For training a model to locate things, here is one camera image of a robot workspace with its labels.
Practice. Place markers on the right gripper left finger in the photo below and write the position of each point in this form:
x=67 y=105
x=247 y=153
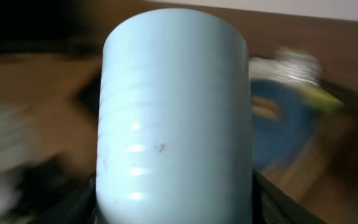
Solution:
x=76 y=208

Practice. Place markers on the light blue cup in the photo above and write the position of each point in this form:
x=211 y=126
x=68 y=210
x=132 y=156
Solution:
x=174 y=130

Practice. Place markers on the brown serving tray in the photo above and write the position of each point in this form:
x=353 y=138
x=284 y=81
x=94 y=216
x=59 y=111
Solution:
x=323 y=176

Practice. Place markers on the white tissue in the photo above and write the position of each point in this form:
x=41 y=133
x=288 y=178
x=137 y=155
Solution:
x=262 y=69

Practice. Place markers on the green snack wrapper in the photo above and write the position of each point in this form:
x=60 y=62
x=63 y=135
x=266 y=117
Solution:
x=316 y=97

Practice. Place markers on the blue plate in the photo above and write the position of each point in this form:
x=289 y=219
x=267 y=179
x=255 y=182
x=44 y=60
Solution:
x=281 y=138

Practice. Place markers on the brown food scrap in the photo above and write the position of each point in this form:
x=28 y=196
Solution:
x=265 y=108

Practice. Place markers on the aluminium foil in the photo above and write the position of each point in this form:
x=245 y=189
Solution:
x=297 y=67

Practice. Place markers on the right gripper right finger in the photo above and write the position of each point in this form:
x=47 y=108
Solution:
x=271 y=205

